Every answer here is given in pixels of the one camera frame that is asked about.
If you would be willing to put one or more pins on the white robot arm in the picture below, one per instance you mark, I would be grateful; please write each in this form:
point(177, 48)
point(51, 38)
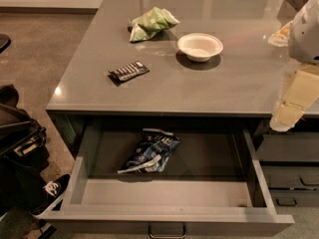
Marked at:
point(303, 44)

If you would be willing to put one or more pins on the white bowl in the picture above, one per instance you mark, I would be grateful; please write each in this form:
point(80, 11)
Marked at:
point(199, 47)

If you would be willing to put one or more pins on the grey kitchen counter cabinet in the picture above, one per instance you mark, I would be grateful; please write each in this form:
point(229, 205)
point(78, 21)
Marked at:
point(242, 81)

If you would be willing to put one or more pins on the black bag on floor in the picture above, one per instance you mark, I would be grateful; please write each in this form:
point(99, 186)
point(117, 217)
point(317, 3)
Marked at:
point(23, 156)

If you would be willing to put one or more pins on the black and white sneaker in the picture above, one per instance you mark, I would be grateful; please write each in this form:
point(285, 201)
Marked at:
point(54, 192)

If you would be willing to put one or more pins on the black candy bar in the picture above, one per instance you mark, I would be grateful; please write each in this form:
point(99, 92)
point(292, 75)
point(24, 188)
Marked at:
point(129, 71)

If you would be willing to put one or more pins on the green chip bag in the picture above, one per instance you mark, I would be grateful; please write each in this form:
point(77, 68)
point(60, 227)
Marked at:
point(151, 23)

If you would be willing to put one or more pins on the metal drawer handle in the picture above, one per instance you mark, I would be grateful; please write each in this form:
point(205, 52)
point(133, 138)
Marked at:
point(167, 231)

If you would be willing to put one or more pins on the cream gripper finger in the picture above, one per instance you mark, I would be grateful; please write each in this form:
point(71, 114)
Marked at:
point(281, 37)
point(298, 93)

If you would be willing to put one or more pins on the open grey top drawer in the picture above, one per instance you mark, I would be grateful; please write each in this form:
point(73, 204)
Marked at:
point(213, 184)

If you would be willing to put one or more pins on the dark object at left edge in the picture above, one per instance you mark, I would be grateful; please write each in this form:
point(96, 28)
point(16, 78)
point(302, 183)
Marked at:
point(5, 41)

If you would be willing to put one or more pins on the blue chip bag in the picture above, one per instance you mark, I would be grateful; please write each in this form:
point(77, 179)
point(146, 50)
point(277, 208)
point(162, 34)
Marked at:
point(152, 153)

